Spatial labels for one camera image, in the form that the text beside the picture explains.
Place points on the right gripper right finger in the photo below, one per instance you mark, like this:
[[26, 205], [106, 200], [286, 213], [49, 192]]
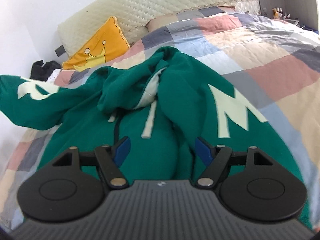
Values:
[[232, 170]]

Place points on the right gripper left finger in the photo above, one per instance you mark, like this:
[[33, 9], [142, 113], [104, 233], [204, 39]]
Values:
[[105, 158]]

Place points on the green hooded sweatshirt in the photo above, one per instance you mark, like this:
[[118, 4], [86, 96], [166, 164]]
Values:
[[162, 104]]

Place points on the black and white clothes pile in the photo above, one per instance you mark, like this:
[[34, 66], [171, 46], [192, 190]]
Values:
[[46, 72]]

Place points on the pastel patchwork duvet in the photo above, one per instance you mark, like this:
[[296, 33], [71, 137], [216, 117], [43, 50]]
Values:
[[274, 64]]

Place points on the yellow crown pillow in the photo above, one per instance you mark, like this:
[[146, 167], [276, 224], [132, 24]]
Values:
[[105, 45]]

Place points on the cream quilted headboard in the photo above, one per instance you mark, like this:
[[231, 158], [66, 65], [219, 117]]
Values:
[[132, 16]]

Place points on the bottles on nightstand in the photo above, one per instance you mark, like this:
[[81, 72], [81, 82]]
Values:
[[278, 14]]

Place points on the grey wall socket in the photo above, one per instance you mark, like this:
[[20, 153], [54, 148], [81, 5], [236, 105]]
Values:
[[60, 51]]

